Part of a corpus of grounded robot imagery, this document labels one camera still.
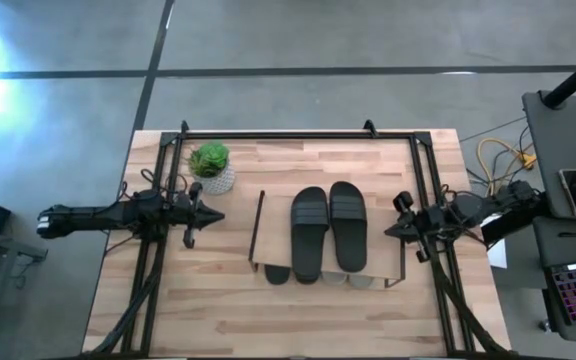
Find black round pole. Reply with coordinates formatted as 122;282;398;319
540;45;576;110

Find green succulent in white pot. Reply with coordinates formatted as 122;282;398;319
187;141;237;196

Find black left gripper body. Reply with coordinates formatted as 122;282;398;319
166;181;204;250

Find grey slide sandal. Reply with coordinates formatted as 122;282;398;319
347;273;375;290
320;271;349;287

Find wooden shelf with black legs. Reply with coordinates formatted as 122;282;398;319
247;188;408;290

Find grey side table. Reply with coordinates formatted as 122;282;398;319
521;89;576;221
531;215;576;346

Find white paper sheet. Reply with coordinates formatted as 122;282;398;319
486;238;510;270

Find yellow cable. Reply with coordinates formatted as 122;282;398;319
476;136;538;202

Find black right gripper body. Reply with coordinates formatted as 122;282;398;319
393;191;444;264

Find black aluminium table frame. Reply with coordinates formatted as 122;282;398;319
85;129;512;359

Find black beam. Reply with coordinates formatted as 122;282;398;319
481;199;552;246

